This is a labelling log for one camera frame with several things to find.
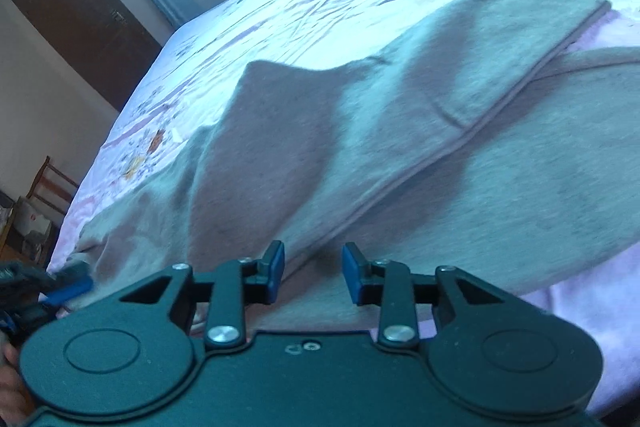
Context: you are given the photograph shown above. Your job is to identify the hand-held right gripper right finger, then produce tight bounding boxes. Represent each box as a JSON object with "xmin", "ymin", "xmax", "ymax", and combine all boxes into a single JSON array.
[{"xmin": 342, "ymin": 242, "xmax": 509, "ymax": 352}]

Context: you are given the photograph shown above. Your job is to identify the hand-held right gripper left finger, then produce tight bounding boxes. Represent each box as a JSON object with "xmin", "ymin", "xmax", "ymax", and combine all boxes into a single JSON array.
[{"xmin": 118, "ymin": 240, "xmax": 286, "ymax": 352}]

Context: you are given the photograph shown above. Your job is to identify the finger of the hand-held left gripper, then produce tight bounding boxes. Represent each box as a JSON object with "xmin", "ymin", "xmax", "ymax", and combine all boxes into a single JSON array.
[
  {"xmin": 40, "ymin": 277, "xmax": 95, "ymax": 309},
  {"xmin": 51, "ymin": 262, "xmax": 92, "ymax": 281}
]

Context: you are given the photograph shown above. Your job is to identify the grey pants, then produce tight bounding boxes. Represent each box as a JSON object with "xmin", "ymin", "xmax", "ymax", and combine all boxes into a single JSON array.
[{"xmin": 75, "ymin": 0, "xmax": 640, "ymax": 334}]

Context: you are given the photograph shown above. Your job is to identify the person's left hand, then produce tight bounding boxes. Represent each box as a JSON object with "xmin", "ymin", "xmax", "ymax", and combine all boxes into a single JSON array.
[{"xmin": 0, "ymin": 341, "xmax": 34, "ymax": 418}]

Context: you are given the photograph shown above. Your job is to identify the white box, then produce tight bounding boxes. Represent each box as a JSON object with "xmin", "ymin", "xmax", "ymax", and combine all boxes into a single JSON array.
[{"xmin": 11, "ymin": 196, "xmax": 57, "ymax": 258}]

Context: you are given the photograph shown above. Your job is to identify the wooden chair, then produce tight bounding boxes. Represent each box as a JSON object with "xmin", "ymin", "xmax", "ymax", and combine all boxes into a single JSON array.
[{"xmin": 25, "ymin": 155, "xmax": 81, "ymax": 220}]

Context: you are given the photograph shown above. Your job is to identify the brown wooden wardrobe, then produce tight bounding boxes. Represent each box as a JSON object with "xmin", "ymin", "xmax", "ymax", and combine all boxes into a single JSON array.
[{"xmin": 0, "ymin": 0, "xmax": 174, "ymax": 112}]

